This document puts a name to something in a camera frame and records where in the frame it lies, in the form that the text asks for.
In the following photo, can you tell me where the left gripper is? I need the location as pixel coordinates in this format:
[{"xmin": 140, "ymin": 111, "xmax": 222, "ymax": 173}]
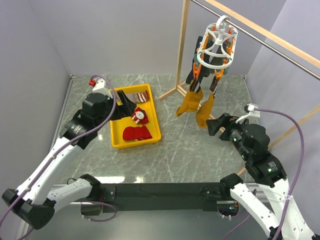
[{"xmin": 94, "ymin": 89, "xmax": 137, "ymax": 129}]

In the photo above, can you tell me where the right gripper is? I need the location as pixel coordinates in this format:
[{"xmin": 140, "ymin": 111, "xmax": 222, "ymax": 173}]
[{"xmin": 205, "ymin": 111, "xmax": 251, "ymax": 159}]

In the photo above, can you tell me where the mustard yellow sock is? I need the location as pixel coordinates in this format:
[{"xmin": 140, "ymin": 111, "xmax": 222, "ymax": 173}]
[
  {"xmin": 195, "ymin": 77, "xmax": 221, "ymax": 130},
  {"xmin": 176, "ymin": 80, "xmax": 204, "ymax": 117}
]

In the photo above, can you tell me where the white round clip hanger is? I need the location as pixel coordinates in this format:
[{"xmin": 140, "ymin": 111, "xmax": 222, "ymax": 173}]
[{"xmin": 192, "ymin": 15, "xmax": 238, "ymax": 79}]

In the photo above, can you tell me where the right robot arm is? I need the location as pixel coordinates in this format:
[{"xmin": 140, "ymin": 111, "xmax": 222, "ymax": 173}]
[{"xmin": 206, "ymin": 113, "xmax": 320, "ymax": 240}]

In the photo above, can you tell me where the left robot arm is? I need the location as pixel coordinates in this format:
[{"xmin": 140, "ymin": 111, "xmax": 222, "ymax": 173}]
[{"xmin": 2, "ymin": 90, "xmax": 137, "ymax": 230}]

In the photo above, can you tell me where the red white patterned sock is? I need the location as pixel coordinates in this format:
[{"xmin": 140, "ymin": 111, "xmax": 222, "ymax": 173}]
[{"xmin": 131, "ymin": 107, "xmax": 149, "ymax": 125}]

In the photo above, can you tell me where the grey sock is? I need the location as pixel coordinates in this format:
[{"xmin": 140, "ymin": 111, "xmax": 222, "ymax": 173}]
[{"xmin": 125, "ymin": 93, "xmax": 139, "ymax": 103}]

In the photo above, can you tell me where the yellow plastic tray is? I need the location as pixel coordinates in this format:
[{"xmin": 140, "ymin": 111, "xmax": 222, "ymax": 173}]
[{"xmin": 110, "ymin": 84, "xmax": 162, "ymax": 149}]

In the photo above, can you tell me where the navy blue hanging sock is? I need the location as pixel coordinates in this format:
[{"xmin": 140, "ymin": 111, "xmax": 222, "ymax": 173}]
[{"xmin": 185, "ymin": 36, "xmax": 211, "ymax": 86}]

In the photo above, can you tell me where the black base bar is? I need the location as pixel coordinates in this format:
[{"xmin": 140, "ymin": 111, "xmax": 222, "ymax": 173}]
[{"xmin": 70, "ymin": 182, "xmax": 253, "ymax": 216}]

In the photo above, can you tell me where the metal hanging rod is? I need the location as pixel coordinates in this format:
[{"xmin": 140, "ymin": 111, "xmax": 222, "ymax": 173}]
[{"xmin": 206, "ymin": 0, "xmax": 320, "ymax": 80}]

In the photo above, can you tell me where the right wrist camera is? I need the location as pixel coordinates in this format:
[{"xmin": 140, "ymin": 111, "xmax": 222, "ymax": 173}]
[{"xmin": 235, "ymin": 103, "xmax": 261, "ymax": 123}]

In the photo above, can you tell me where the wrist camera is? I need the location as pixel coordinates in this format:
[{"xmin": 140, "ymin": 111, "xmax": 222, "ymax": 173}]
[
  {"xmin": 88, "ymin": 78, "xmax": 111, "ymax": 95},
  {"xmin": 235, "ymin": 103, "xmax": 261, "ymax": 123}
]

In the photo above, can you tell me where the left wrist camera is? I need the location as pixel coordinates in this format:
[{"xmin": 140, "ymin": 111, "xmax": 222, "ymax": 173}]
[{"xmin": 88, "ymin": 78, "xmax": 111, "ymax": 95}]

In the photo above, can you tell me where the aluminium rail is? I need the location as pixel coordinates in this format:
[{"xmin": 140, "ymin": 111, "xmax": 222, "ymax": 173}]
[{"xmin": 15, "ymin": 74, "xmax": 77, "ymax": 240}]

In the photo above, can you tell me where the wooden rack frame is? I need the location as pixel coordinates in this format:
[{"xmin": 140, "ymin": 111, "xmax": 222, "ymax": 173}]
[{"xmin": 158, "ymin": 0, "xmax": 320, "ymax": 176}]

